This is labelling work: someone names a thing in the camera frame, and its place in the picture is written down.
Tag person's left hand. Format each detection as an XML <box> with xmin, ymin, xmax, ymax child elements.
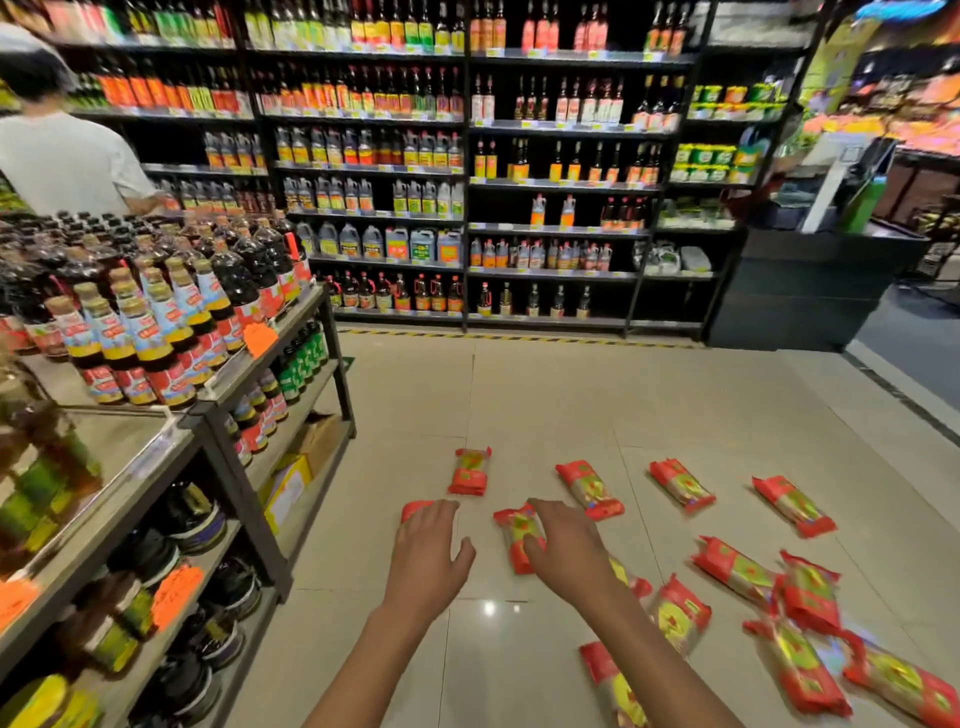
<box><xmin>381</xmin><ymin>498</ymin><xmax>478</xmax><ymax>625</ymax></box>

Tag person's right hand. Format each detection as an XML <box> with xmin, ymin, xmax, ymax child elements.
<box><xmin>522</xmin><ymin>498</ymin><xmax>628</xmax><ymax>613</ymax></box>

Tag person's right forearm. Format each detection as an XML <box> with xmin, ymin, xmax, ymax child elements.
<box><xmin>579</xmin><ymin>585</ymin><xmax>744</xmax><ymax>728</ymax></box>

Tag person's left forearm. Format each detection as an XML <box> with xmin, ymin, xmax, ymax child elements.
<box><xmin>303</xmin><ymin>606</ymin><xmax>451</xmax><ymax>728</ymax></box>

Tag brown cardboard box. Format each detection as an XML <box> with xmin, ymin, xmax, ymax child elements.
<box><xmin>288</xmin><ymin>412</ymin><xmax>348</xmax><ymax>478</ymax></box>

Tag yellow cardboard box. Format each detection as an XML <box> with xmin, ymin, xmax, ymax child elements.
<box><xmin>258</xmin><ymin>453</ymin><xmax>313</xmax><ymax>538</ymax></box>

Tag row of red label bottles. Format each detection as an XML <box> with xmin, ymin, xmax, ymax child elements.
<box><xmin>223</xmin><ymin>367</ymin><xmax>291</xmax><ymax>468</ymax></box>

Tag row of green label bottles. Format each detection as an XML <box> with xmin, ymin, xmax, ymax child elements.
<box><xmin>270</xmin><ymin>321</ymin><xmax>331</xmax><ymax>406</ymax></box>

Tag grey metal gondola shelf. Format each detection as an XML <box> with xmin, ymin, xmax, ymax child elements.
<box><xmin>0</xmin><ymin>285</ymin><xmax>358</xmax><ymax>728</ymax></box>

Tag row of dark red-label bottles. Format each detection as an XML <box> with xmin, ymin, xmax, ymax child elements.
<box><xmin>324</xmin><ymin>270</ymin><xmax>465</xmax><ymax>315</ymax></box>

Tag scattered red noodle packets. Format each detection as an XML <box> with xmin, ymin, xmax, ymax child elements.
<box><xmin>399</xmin><ymin>447</ymin><xmax>960</xmax><ymax>728</ymax></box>

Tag group of dark capped jugs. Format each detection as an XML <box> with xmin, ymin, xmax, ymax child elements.
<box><xmin>0</xmin><ymin>480</ymin><xmax>264</xmax><ymax>728</ymax></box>

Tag orange price tag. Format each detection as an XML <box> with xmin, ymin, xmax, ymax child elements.
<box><xmin>150</xmin><ymin>564</ymin><xmax>206</xmax><ymax>632</ymax></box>
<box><xmin>0</xmin><ymin>579</ymin><xmax>43</xmax><ymax>636</ymax></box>
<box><xmin>243</xmin><ymin>321</ymin><xmax>279</xmax><ymax>360</ymax></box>

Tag row of small pale bottles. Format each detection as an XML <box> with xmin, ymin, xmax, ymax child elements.
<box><xmin>469</xmin><ymin>237</ymin><xmax>615</xmax><ymax>272</ymax></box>

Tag row of large vinegar jugs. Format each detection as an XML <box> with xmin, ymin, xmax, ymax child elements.
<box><xmin>296</xmin><ymin>220</ymin><xmax>465</xmax><ymax>266</ymax></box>

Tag white packaged goods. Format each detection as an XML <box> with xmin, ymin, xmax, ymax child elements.
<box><xmin>633</xmin><ymin>241</ymin><xmax>714</xmax><ymax>276</ymax></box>

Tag dark red label bottles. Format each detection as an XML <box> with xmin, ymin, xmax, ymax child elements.
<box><xmin>599</xmin><ymin>196</ymin><xmax>649</xmax><ymax>231</ymax></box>

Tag row of clear vinegar bottles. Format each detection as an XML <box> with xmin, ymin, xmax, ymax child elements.
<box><xmin>282</xmin><ymin>175</ymin><xmax>466</xmax><ymax>221</ymax></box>

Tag row of pale green packs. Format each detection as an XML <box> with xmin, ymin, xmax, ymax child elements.
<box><xmin>658</xmin><ymin>198</ymin><xmax>738</xmax><ymax>231</ymax></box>

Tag group of dark sauce bottles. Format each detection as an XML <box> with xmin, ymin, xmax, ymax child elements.
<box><xmin>0</xmin><ymin>210</ymin><xmax>316</xmax><ymax>411</ymax></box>

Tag black counter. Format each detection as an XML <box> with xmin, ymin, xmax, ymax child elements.
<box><xmin>707</xmin><ymin>221</ymin><xmax>933</xmax><ymax>354</ymax></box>

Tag row of dark yellow-cap bottles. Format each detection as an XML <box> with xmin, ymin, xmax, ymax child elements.
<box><xmin>472</xmin><ymin>138</ymin><xmax>666</xmax><ymax>186</ymax></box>

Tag row of yellow label bottles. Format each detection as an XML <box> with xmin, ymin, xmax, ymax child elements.
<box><xmin>273</xmin><ymin>126</ymin><xmax>466</xmax><ymax>171</ymax></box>

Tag row of green yellow packs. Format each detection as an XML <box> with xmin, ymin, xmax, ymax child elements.
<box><xmin>669</xmin><ymin>142</ymin><xmax>763</xmax><ymax>186</ymax></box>

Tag blurred green label bottles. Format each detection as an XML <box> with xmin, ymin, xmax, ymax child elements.
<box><xmin>0</xmin><ymin>360</ymin><xmax>104</xmax><ymax>579</ymax></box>

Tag row of small dark bottles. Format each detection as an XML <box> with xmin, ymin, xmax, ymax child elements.
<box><xmin>156</xmin><ymin>178</ymin><xmax>279</xmax><ymax>216</ymax></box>

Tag row of dark white-label bottles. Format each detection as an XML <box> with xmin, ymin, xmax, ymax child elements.
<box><xmin>470</xmin><ymin>73</ymin><xmax>686</xmax><ymax>132</ymax></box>

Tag row of small sauce bottles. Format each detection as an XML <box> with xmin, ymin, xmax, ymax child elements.
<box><xmin>203</xmin><ymin>131</ymin><xmax>268</xmax><ymax>171</ymax></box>

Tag row of dark slim bottles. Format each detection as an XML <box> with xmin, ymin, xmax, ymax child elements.
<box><xmin>255</xmin><ymin>64</ymin><xmax>467</xmax><ymax>121</ymax></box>

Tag green container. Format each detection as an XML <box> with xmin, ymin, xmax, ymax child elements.
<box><xmin>840</xmin><ymin>175</ymin><xmax>888</xmax><ymax>235</ymax></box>

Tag white sign board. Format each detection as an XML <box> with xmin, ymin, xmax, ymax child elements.
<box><xmin>798</xmin><ymin>133</ymin><xmax>877</xmax><ymax>235</ymax></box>

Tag row of green yellow jars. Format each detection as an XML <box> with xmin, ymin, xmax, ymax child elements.
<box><xmin>688</xmin><ymin>82</ymin><xmax>787</xmax><ymax>123</ymax></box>

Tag row of pink orange bottles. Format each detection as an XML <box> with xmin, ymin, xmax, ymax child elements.
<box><xmin>468</xmin><ymin>0</ymin><xmax>693</xmax><ymax>57</ymax></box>

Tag row of green yellow bottles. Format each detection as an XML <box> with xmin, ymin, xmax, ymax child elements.
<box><xmin>243</xmin><ymin>0</ymin><xmax>467</xmax><ymax>55</ymax></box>

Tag row of orange label bottles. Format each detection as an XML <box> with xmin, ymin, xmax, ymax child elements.
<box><xmin>67</xmin><ymin>58</ymin><xmax>255</xmax><ymax>118</ymax></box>

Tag yellow green banner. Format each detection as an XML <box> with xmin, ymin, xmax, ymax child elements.
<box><xmin>798</xmin><ymin>15</ymin><xmax>865</xmax><ymax>115</ymax></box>

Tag lit produce display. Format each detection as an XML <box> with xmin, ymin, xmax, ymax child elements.
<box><xmin>802</xmin><ymin>45</ymin><xmax>960</xmax><ymax>160</ymax></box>

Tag row of mixed colourful bottles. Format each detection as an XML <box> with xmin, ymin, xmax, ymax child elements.
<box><xmin>0</xmin><ymin>0</ymin><xmax>238</xmax><ymax>48</ymax></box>

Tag blue neon sign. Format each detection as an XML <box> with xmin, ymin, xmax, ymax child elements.
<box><xmin>855</xmin><ymin>0</ymin><xmax>948</xmax><ymax>24</ymax></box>

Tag black wall shelving unit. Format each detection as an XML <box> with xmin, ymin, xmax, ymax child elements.
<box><xmin>45</xmin><ymin>0</ymin><xmax>830</xmax><ymax>340</ymax></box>

